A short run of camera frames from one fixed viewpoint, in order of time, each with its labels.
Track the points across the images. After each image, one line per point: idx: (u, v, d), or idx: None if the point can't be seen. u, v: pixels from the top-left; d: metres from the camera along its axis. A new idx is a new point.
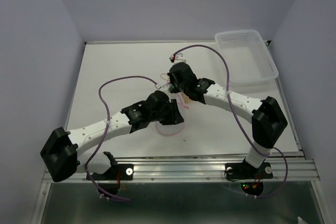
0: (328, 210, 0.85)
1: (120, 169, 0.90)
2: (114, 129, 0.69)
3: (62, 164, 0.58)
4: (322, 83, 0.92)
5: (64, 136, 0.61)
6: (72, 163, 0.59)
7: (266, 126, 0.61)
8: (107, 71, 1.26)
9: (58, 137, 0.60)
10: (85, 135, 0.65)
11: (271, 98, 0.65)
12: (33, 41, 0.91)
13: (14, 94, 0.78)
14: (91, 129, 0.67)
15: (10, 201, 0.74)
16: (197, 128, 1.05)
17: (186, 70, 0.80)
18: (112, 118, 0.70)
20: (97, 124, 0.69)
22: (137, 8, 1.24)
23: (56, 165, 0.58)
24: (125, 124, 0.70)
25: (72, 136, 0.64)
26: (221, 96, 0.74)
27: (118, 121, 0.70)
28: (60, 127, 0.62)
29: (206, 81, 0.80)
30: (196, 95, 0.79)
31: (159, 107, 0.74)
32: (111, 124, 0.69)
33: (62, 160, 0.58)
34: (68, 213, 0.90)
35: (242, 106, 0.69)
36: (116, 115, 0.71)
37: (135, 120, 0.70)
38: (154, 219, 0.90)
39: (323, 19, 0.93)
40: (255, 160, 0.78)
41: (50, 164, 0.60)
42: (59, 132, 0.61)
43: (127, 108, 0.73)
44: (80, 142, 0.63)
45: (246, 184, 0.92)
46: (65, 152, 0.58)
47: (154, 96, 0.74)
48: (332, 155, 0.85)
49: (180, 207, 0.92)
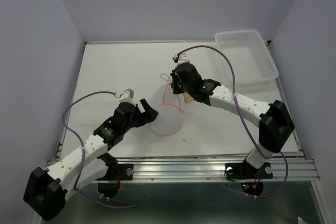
0: (328, 210, 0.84)
1: (120, 169, 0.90)
2: (93, 152, 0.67)
3: (50, 201, 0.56)
4: (322, 83, 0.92)
5: (44, 174, 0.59)
6: (59, 197, 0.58)
7: (274, 130, 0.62)
8: (106, 71, 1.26)
9: (38, 178, 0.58)
10: (65, 167, 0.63)
11: (279, 102, 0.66)
12: (33, 40, 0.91)
13: (14, 94, 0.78)
14: (69, 159, 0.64)
15: (10, 202, 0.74)
16: (197, 129, 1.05)
17: (191, 70, 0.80)
18: (86, 142, 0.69)
20: (73, 152, 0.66)
22: (137, 8, 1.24)
23: (44, 205, 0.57)
24: (101, 144, 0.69)
25: (51, 172, 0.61)
26: (227, 99, 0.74)
27: (93, 144, 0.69)
28: (38, 167, 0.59)
29: (211, 82, 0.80)
30: (200, 96, 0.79)
31: (127, 117, 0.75)
32: (87, 148, 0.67)
33: (49, 198, 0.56)
34: (69, 212, 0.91)
35: (249, 109, 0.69)
36: (90, 138, 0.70)
37: (109, 138, 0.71)
38: (153, 219, 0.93)
39: (323, 18, 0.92)
40: (256, 160, 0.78)
41: (37, 206, 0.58)
42: (38, 173, 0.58)
43: (98, 129, 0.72)
44: (62, 176, 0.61)
45: (246, 184, 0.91)
46: (49, 190, 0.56)
47: (118, 110, 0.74)
48: (332, 155, 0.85)
49: (180, 207, 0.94)
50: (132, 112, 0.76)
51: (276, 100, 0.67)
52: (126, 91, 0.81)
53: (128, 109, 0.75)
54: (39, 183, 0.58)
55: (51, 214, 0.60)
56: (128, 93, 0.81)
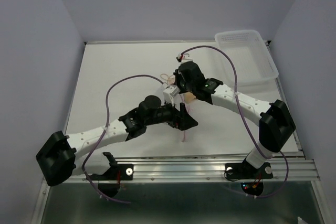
0: (328, 210, 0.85)
1: (120, 169, 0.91)
2: (112, 135, 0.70)
3: (60, 166, 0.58)
4: (322, 83, 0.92)
5: (64, 139, 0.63)
6: (69, 167, 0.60)
7: (274, 129, 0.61)
8: (106, 71, 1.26)
9: (56, 141, 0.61)
10: (84, 140, 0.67)
11: (279, 102, 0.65)
12: (33, 41, 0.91)
13: (14, 94, 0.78)
14: (89, 134, 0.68)
15: (9, 203, 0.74)
16: (197, 129, 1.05)
17: (195, 69, 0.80)
18: (111, 124, 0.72)
20: (95, 129, 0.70)
22: (137, 8, 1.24)
23: (52, 168, 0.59)
24: (123, 130, 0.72)
25: (71, 140, 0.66)
26: (229, 97, 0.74)
27: (115, 128, 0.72)
28: (59, 131, 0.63)
29: (214, 81, 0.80)
30: (203, 95, 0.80)
31: (151, 112, 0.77)
32: (108, 130, 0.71)
33: (60, 163, 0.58)
34: (68, 213, 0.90)
35: (250, 108, 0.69)
36: (113, 121, 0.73)
37: (132, 129, 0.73)
38: (154, 220, 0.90)
39: (323, 19, 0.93)
40: (256, 160, 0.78)
41: (44, 167, 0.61)
42: (58, 137, 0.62)
43: (124, 116, 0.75)
44: (78, 148, 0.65)
45: (246, 184, 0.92)
46: (63, 156, 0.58)
47: (143, 104, 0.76)
48: (332, 155, 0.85)
49: (180, 207, 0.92)
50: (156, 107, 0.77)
51: (277, 99, 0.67)
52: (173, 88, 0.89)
53: (153, 104, 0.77)
54: (55, 146, 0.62)
55: (55, 181, 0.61)
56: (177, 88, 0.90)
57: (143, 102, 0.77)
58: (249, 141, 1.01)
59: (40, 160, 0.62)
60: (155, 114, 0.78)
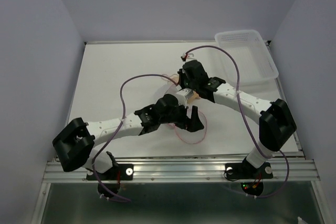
0: (328, 210, 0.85)
1: (120, 169, 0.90)
2: (128, 128, 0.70)
3: (78, 152, 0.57)
4: (322, 83, 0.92)
5: (83, 126, 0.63)
6: (86, 154, 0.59)
7: (274, 128, 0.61)
8: (106, 71, 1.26)
9: (76, 127, 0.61)
10: (102, 129, 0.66)
11: (280, 100, 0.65)
12: (33, 41, 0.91)
13: (14, 95, 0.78)
14: (107, 124, 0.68)
15: (9, 203, 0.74)
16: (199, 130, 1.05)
17: (198, 67, 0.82)
18: (127, 117, 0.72)
20: (112, 120, 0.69)
22: (137, 8, 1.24)
23: (70, 153, 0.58)
24: (138, 125, 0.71)
25: (90, 127, 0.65)
26: (230, 96, 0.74)
27: (132, 121, 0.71)
28: (79, 118, 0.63)
29: (217, 80, 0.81)
30: (206, 93, 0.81)
31: (168, 110, 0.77)
32: (125, 122, 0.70)
33: (78, 149, 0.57)
34: (68, 213, 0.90)
35: (250, 106, 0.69)
36: (129, 115, 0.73)
37: (146, 124, 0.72)
38: (154, 219, 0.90)
39: (323, 19, 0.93)
40: (256, 160, 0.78)
41: (62, 152, 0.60)
42: (77, 123, 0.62)
43: (139, 110, 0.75)
44: (97, 135, 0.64)
45: (246, 184, 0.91)
46: (82, 141, 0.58)
47: (161, 100, 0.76)
48: (332, 154, 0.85)
49: (180, 206, 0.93)
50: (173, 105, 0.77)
51: (278, 98, 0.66)
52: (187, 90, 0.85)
53: (171, 102, 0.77)
54: (74, 132, 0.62)
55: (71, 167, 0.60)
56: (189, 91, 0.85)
57: (160, 98, 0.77)
58: (249, 140, 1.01)
59: (58, 146, 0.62)
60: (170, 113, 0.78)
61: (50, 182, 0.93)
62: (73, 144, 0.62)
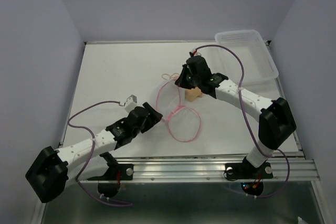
0: (328, 210, 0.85)
1: (120, 169, 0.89)
2: (102, 146, 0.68)
3: (53, 181, 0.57)
4: (322, 83, 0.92)
5: (53, 154, 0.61)
6: (61, 182, 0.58)
7: (274, 126, 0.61)
8: (106, 71, 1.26)
9: (46, 157, 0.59)
10: (74, 152, 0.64)
11: (282, 99, 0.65)
12: (32, 41, 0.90)
13: (14, 94, 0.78)
14: (79, 147, 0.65)
15: (10, 203, 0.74)
16: (193, 132, 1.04)
17: (201, 63, 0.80)
18: (98, 135, 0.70)
20: (84, 141, 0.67)
22: (137, 8, 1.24)
23: (45, 184, 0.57)
24: (111, 140, 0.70)
25: (61, 154, 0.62)
26: (232, 92, 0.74)
27: (104, 138, 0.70)
28: (49, 147, 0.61)
29: (220, 76, 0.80)
30: (207, 88, 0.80)
31: (140, 121, 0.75)
32: (97, 141, 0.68)
33: (52, 179, 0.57)
34: (69, 213, 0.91)
35: (251, 104, 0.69)
36: (101, 132, 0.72)
37: (120, 138, 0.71)
38: (154, 220, 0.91)
39: (323, 18, 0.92)
40: (256, 159, 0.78)
41: (37, 185, 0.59)
42: (47, 152, 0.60)
43: (110, 126, 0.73)
44: (70, 160, 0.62)
45: (246, 184, 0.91)
46: (54, 170, 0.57)
47: (134, 113, 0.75)
48: (332, 155, 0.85)
49: (180, 207, 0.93)
50: (145, 116, 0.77)
51: (279, 97, 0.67)
52: (129, 97, 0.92)
53: (143, 112, 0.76)
54: (46, 162, 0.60)
55: (49, 196, 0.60)
56: (132, 98, 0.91)
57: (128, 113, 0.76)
58: (250, 140, 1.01)
59: (31, 180, 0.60)
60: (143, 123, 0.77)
61: None
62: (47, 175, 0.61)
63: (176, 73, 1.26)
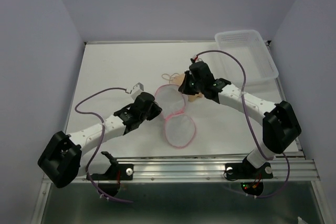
0: (328, 210, 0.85)
1: (120, 169, 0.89)
2: (111, 129, 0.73)
3: (69, 163, 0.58)
4: (322, 83, 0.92)
5: (65, 139, 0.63)
6: (75, 164, 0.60)
7: (277, 129, 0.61)
8: (106, 71, 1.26)
9: (59, 141, 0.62)
10: (86, 136, 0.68)
11: (285, 103, 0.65)
12: (33, 41, 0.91)
13: (14, 94, 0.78)
14: (89, 131, 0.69)
15: (10, 203, 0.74)
16: (186, 141, 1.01)
17: (205, 68, 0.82)
18: (107, 120, 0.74)
20: (94, 126, 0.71)
22: (137, 8, 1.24)
23: (60, 168, 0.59)
24: (120, 125, 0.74)
25: (73, 138, 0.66)
26: (234, 96, 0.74)
27: (113, 122, 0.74)
28: (60, 131, 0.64)
29: (222, 81, 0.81)
30: (210, 94, 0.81)
31: (147, 106, 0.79)
32: (107, 125, 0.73)
33: (66, 161, 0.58)
34: (67, 213, 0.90)
35: (254, 107, 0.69)
36: (110, 117, 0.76)
37: (128, 121, 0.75)
38: (154, 220, 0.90)
39: (323, 18, 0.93)
40: (258, 160, 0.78)
41: (50, 170, 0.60)
42: (59, 136, 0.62)
43: (118, 112, 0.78)
44: (83, 143, 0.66)
45: (246, 184, 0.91)
46: (69, 152, 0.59)
47: (140, 97, 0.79)
48: (332, 154, 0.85)
49: (180, 207, 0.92)
50: (152, 100, 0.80)
51: (282, 101, 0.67)
52: (136, 85, 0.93)
53: (149, 96, 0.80)
54: (58, 146, 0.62)
55: (64, 182, 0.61)
56: (139, 86, 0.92)
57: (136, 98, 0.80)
58: (249, 140, 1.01)
59: (44, 165, 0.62)
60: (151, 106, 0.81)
61: (50, 182, 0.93)
62: (60, 159, 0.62)
63: (176, 73, 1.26)
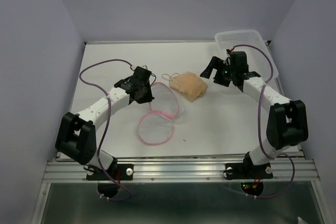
0: (328, 210, 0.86)
1: (120, 169, 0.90)
2: (117, 100, 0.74)
3: (84, 140, 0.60)
4: (322, 83, 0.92)
5: (75, 118, 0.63)
6: (91, 141, 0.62)
7: (280, 120, 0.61)
8: (106, 71, 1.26)
9: (70, 121, 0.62)
10: (94, 112, 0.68)
11: (300, 102, 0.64)
12: (33, 42, 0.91)
13: (15, 94, 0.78)
14: (97, 106, 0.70)
15: (10, 202, 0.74)
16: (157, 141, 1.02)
17: (242, 57, 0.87)
18: (111, 93, 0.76)
20: (100, 101, 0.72)
22: (137, 9, 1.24)
23: (79, 146, 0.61)
24: (123, 94, 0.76)
25: (82, 116, 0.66)
26: (256, 86, 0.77)
27: (116, 94, 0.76)
28: (68, 113, 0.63)
29: (254, 73, 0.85)
30: (237, 81, 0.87)
31: (145, 78, 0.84)
32: (112, 97, 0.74)
33: (83, 138, 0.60)
34: (66, 213, 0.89)
35: (269, 98, 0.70)
36: (112, 90, 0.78)
37: (130, 90, 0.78)
38: (153, 220, 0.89)
39: (322, 19, 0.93)
40: (257, 156, 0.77)
41: (70, 150, 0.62)
42: (69, 117, 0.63)
43: (118, 83, 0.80)
44: (93, 118, 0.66)
45: (246, 184, 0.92)
46: (83, 129, 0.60)
47: (139, 68, 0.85)
48: (332, 154, 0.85)
49: (180, 206, 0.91)
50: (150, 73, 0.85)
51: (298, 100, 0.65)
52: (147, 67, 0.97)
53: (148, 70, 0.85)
54: (70, 127, 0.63)
55: (85, 159, 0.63)
56: None
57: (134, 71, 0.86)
58: (250, 140, 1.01)
59: (63, 147, 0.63)
60: (147, 80, 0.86)
61: (50, 182, 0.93)
62: (75, 139, 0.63)
63: (176, 73, 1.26)
